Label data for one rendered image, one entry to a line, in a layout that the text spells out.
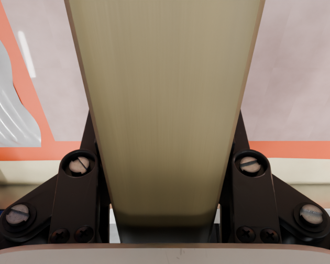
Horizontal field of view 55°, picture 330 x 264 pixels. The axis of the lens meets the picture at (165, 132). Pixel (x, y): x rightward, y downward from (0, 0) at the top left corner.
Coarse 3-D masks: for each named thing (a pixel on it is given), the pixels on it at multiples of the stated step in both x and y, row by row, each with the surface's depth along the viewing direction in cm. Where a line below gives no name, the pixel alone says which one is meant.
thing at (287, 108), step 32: (0, 0) 23; (32, 0) 23; (288, 0) 23; (320, 0) 23; (0, 32) 25; (32, 32) 25; (64, 32) 25; (288, 32) 25; (320, 32) 25; (32, 64) 27; (64, 64) 27; (256, 64) 27; (288, 64) 27; (320, 64) 27; (32, 96) 29; (64, 96) 29; (256, 96) 29; (288, 96) 29; (320, 96) 29; (64, 128) 33; (256, 128) 33; (288, 128) 33; (320, 128) 33; (0, 160) 37; (32, 160) 37
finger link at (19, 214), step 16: (96, 144) 10; (32, 192) 10; (48, 192) 10; (16, 208) 9; (32, 208) 9; (48, 208) 9; (0, 224) 9; (16, 224) 9; (32, 224) 9; (48, 224) 9; (16, 240) 9
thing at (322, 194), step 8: (8, 184) 40; (16, 184) 40; (24, 184) 40; (32, 184) 40; (40, 184) 40; (296, 184) 40; (304, 184) 40; (312, 184) 40; (320, 184) 40; (328, 184) 40; (0, 192) 39; (8, 192) 39; (16, 192) 39; (24, 192) 39; (304, 192) 39; (312, 192) 39; (320, 192) 39; (328, 192) 39; (0, 200) 39; (8, 200) 39; (16, 200) 39; (312, 200) 39; (320, 200) 39; (328, 200) 39; (0, 208) 38; (112, 208) 38; (328, 208) 38; (112, 216) 39; (216, 216) 39
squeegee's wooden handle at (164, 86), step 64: (64, 0) 5; (128, 0) 4; (192, 0) 4; (256, 0) 4; (128, 64) 5; (192, 64) 5; (128, 128) 6; (192, 128) 6; (128, 192) 7; (192, 192) 7
